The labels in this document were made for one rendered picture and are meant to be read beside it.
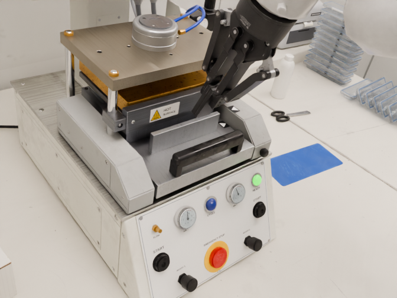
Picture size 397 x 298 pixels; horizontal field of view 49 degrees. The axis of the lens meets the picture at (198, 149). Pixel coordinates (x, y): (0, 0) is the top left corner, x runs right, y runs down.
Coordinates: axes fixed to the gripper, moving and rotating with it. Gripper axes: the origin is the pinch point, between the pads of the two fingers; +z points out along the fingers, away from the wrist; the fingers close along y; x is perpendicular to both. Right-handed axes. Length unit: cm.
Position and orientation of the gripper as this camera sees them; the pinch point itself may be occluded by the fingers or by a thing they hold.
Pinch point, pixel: (208, 100)
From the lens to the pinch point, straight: 69.8
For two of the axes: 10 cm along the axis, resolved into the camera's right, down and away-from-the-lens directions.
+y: 5.2, 8.0, -2.9
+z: -3.9, 5.3, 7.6
